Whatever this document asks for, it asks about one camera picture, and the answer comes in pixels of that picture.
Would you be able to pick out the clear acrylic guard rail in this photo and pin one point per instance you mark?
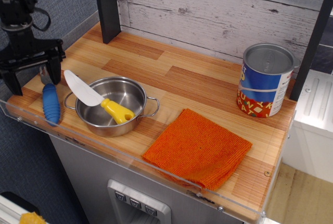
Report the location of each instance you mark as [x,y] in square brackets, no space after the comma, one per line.
[179,79]

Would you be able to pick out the blue handled metal fork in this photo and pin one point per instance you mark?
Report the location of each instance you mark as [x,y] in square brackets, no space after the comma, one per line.
[51,106]

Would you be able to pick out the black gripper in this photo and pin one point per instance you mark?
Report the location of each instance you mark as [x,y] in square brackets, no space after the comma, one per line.
[24,51]

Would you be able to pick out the white yellow toy knife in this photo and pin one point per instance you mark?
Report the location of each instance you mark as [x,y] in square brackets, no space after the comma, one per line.
[91,98]

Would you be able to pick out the blue soup can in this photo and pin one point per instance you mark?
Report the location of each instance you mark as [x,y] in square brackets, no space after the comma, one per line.
[265,74]

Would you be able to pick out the black right vertical post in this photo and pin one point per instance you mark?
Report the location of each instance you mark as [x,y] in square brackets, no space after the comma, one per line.
[310,52]

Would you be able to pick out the black left vertical post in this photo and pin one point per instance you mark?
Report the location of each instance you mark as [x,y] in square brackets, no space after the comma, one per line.
[109,19]

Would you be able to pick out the orange knitted cloth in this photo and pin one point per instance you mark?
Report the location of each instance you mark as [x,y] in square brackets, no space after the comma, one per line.
[198,150]

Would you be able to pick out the silver toy fridge cabinet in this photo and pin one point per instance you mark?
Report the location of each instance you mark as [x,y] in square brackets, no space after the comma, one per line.
[89,172]

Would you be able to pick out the white plastic appliance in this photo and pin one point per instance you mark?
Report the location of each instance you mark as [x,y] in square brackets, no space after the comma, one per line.
[308,147]

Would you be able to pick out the black vertical post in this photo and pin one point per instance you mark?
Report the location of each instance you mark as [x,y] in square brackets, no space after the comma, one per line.
[310,52]
[109,19]

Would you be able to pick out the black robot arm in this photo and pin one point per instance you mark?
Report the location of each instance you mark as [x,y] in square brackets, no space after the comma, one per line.
[17,13]

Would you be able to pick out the yellow orange object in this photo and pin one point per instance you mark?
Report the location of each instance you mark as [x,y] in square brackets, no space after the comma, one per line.
[31,218]

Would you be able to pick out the ice dispenser button panel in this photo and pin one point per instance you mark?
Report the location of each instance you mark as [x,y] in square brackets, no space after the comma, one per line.
[132,206]

